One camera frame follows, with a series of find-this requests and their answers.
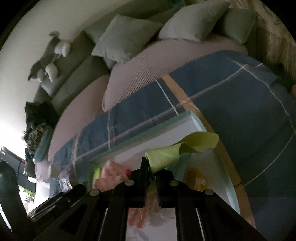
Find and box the yellow orange soft item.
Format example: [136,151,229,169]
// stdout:
[183,168,208,191]

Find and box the pink white fuzzy sock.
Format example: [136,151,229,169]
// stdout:
[92,160,160,229]

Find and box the lime green cloth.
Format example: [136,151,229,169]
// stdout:
[144,131,220,195]

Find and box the green tissue pack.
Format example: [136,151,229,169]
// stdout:
[93,167,102,180]

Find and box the red white plush toy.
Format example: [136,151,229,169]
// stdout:
[125,169,132,179]

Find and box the light blue face mask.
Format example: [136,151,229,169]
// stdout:
[165,154,192,182]

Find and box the purple cartoon snack packet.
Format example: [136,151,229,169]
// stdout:
[58,169,72,193]

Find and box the dark cabinet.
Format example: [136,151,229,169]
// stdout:
[1,147,36,192]

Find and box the leopard print cushion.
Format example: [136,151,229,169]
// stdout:
[27,123,48,156]

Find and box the dark clothes pile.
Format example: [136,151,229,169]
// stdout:
[25,101,59,133]

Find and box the blue plaid table cloth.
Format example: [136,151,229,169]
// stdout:
[52,51,295,240]

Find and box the grey husky plush toy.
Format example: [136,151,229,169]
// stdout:
[28,31,71,82]

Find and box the grey green sofa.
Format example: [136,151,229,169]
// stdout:
[24,1,257,181]

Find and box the patterned beige curtain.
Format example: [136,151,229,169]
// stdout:
[231,1,295,79]

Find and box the grey white throw pillow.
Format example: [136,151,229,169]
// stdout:
[159,1,230,42]

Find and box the small green pillow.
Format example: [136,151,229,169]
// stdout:
[222,8,258,45]

